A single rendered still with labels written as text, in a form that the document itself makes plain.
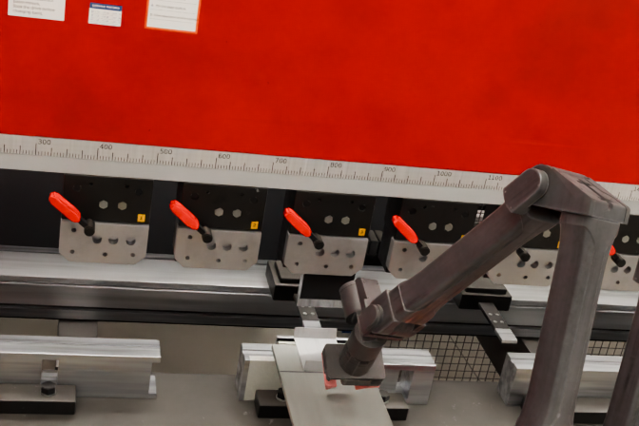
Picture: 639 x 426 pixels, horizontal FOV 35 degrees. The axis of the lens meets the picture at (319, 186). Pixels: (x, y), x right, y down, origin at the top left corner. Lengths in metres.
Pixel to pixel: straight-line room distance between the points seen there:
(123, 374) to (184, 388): 0.14
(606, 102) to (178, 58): 0.78
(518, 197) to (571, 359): 0.22
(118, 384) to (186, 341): 1.83
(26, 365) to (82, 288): 0.27
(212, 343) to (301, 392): 1.97
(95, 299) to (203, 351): 1.63
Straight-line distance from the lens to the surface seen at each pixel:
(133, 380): 1.99
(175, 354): 3.74
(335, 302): 1.99
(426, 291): 1.57
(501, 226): 1.46
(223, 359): 3.75
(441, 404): 2.16
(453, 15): 1.77
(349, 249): 1.88
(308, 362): 1.92
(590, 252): 1.36
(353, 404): 1.87
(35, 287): 2.17
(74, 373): 1.98
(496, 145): 1.88
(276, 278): 2.17
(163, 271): 2.22
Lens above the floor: 2.06
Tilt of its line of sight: 23 degrees down
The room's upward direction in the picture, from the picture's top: 10 degrees clockwise
